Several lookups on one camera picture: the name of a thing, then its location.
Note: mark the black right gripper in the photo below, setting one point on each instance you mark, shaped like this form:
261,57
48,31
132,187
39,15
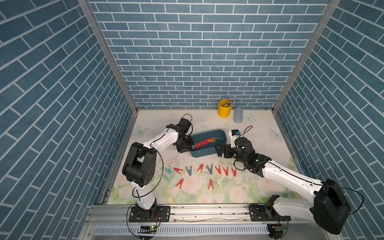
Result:
227,147

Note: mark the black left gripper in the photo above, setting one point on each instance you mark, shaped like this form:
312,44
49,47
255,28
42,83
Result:
190,143

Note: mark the dark teal storage box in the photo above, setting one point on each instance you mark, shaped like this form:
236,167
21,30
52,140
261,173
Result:
209,149

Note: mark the orange clothespin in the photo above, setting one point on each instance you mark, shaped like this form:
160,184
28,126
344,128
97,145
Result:
211,139

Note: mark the dark teal clothespin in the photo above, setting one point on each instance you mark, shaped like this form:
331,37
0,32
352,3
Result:
210,169

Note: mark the red clothespin row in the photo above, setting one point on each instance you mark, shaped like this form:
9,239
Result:
211,185
180,183

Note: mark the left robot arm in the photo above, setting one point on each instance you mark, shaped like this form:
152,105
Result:
140,164

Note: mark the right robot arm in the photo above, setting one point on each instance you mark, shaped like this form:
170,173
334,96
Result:
322,202

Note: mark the red clothespin in box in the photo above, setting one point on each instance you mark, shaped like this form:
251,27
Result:
201,144

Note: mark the yellow pen cup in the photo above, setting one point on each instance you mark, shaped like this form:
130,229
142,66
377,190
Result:
224,108

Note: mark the grey blue cylinder case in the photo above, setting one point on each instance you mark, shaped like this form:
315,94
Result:
238,117

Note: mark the pens in yellow cup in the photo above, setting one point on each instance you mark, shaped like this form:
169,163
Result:
229,103

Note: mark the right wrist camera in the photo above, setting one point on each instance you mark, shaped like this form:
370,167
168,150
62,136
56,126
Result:
234,134

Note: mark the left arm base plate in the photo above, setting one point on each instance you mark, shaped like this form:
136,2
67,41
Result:
139,215

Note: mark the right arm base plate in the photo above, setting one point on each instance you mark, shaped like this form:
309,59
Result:
260,213

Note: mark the aluminium front rail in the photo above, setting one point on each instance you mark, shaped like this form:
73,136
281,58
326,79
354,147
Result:
188,213

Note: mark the aluminium corner post left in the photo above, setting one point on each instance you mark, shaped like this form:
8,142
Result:
92,20

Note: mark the aluminium corner post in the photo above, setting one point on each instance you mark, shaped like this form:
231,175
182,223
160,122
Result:
92,20
318,30

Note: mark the aluminium corner post right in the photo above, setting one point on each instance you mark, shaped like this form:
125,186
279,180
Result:
318,30

